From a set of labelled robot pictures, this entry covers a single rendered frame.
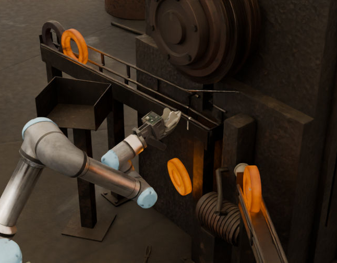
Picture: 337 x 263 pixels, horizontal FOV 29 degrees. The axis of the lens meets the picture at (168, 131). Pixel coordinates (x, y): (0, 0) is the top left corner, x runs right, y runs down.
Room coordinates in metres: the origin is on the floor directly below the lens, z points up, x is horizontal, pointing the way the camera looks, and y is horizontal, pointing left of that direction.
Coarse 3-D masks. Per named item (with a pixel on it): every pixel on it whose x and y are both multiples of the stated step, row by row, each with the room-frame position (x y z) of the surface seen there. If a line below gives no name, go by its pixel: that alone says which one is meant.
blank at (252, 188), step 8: (248, 168) 1.77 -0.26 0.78; (256, 168) 1.77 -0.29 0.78; (248, 176) 1.75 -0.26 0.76; (256, 176) 1.73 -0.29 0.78; (248, 184) 1.79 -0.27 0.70; (256, 184) 1.71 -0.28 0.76; (248, 192) 1.78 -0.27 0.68; (256, 192) 1.69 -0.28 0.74; (248, 200) 1.73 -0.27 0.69; (256, 200) 1.69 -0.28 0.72; (248, 208) 1.72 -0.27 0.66; (256, 208) 1.69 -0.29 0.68
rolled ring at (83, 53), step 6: (66, 30) 2.95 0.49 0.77; (72, 30) 2.93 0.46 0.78; (66, 36) 2.95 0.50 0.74; (72, 36) 2.92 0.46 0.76; (78, 36) 2.90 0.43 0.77; (66, 42) 2.98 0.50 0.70; (78, 42) 2.88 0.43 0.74; (84, 42) 2.88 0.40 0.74; (66, 48) 2.97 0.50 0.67; (78, 48) 2.88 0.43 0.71; (84, 48) 2.87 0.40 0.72; (66, 54) 2.97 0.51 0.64; (72, 54) 2.97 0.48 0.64; (84, 54) 2.86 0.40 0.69; (78, 60) 2.89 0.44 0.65; (84, 60) 2.87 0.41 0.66
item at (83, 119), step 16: (64, 80) 2.55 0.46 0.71; (80, 80) 2.53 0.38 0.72; (48, 96) 2.48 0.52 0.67; (64, 96) 2.56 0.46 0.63; (80, 96) 2.54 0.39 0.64; (96, 96) 2.52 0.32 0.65; (48, 112) 2.47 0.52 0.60; (64, 112) 2.47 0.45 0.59; (80, 112) 2.46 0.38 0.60; (96, 112) 2.32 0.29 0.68; (80, 128) 2.32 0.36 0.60; (96, 128) 2.31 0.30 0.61; (80, 144) 2.40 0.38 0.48; (80, 192) 2.40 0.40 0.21; (80, 208) 2.41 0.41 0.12; (96, 208) 2.45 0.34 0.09; (80, 224) 2.42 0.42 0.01; (96, 224) 2.42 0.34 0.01; (96, 240) 2.31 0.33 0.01
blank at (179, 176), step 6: (168, 162) 2.24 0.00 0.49; (174, 162) 2.20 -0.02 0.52; (180, 162) 2.20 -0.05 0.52; (168, 168) 2.26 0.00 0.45; (174, 168) 2.19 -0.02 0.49; (180, 168) 2.17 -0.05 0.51; (174, 174) 2.23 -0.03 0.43; (180, 174) 2.15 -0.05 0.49; (186, 174) 2.15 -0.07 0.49; (174, 180) 2.22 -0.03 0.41; (180, 180) 2.15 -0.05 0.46; (186, 180) 2.14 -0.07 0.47; (180, 186) 2.17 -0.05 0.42; (186, 186) 2.13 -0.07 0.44; (180, 192) 2.18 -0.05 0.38; (186, 192) 2.14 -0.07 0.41
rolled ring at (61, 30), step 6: (48, 24) 3.09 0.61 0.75; (54, 24) 3.06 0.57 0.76; (42, 30) 3.13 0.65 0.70; (48, 30) 3.12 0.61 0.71; (54, 30) 3.05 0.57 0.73; (60, 30) 3.03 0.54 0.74; (42, 36) 3.13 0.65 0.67; (48, 36) 3.13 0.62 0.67; (60, 36) 3.02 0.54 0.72; (48, 42) 3.11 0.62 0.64; (60, 42) 3.02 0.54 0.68; (54, 48) 3.10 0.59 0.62; (60, 48) 3.03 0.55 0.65
